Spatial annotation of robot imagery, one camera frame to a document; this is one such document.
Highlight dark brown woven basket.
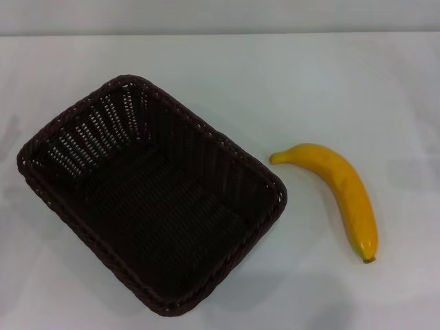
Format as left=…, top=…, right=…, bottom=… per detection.
left=16, top=73, right=288, bottom=314

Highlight yellow plastic banana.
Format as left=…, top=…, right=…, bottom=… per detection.
left=269, top=143, right=380, bottom=265

